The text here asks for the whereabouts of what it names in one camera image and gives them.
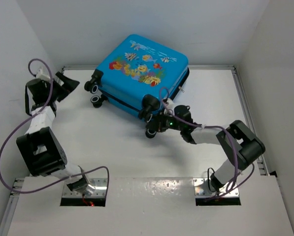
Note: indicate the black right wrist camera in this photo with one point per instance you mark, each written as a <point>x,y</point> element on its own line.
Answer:
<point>183,112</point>

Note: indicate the dark blue suitcase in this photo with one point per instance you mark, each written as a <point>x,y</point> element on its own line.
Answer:
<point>136,76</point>

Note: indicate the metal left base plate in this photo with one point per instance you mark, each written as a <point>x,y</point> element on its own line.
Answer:
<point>96,188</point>

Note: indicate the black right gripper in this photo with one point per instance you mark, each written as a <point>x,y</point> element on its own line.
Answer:
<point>159,122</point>

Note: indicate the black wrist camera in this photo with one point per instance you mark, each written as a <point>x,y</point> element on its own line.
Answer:
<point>183,112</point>
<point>40,91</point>

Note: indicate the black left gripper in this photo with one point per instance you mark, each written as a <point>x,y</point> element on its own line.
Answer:
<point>69,85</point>

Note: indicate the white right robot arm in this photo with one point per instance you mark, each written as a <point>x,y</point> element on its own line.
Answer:
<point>240,145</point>

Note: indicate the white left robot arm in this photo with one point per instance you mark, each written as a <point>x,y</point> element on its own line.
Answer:
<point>40,149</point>

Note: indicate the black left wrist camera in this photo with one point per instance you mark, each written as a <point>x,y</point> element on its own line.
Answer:
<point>40,91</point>

